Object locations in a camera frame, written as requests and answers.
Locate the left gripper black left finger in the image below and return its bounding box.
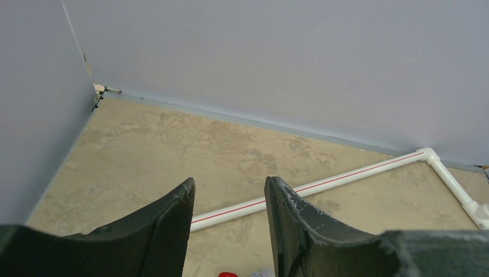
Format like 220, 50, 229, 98
1, 178, 195, 276

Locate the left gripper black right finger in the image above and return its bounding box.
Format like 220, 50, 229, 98
264, 177, 488, 276

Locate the white pvc pipe frame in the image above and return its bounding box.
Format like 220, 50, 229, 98
190, 147, 488, 231

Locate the black faucet with red handle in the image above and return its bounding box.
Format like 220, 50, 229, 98
218, 272, 238, 277

